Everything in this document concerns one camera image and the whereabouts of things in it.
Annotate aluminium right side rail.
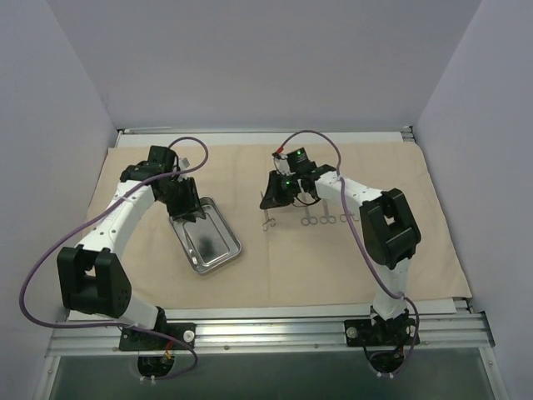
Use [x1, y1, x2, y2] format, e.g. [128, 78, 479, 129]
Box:
[400, 127, 476, 318]

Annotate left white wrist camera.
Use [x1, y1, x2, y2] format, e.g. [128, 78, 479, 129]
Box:
[177, 157, 190, 170]

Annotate surgical scissors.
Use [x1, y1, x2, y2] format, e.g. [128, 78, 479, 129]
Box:
[301, 205, 318, 226]
[320, 200, 336, 224]

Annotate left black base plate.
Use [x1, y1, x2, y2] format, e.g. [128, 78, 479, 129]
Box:
[118, 322, 197, 352]

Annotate surgical forceps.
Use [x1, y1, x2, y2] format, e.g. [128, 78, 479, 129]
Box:
[339, 212, 360, 223]

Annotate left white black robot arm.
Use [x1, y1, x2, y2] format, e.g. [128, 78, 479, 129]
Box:
[57, 146, 206, 349]

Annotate beige cloth wrap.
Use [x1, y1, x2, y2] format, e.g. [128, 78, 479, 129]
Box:
[121, 142, 471, 309]

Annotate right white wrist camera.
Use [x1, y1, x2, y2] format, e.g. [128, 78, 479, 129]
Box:
[272, 148, 291, 176]

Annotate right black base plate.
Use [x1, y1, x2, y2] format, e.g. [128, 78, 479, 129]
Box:
[344, 317, 420, 348]

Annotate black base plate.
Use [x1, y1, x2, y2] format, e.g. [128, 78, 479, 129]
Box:
[344, 317, 420, 348]
[118, 322, 197, 352]

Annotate steel instrument tray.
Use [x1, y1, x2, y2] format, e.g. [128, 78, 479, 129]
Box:
[169, 197, 242, 275]

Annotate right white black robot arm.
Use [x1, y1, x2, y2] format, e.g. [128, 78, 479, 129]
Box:
[260, 147, 421, 344]

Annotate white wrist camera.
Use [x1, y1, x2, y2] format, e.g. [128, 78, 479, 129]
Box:
[177, 157, 190, 170]
[272, 148, 291, 176]

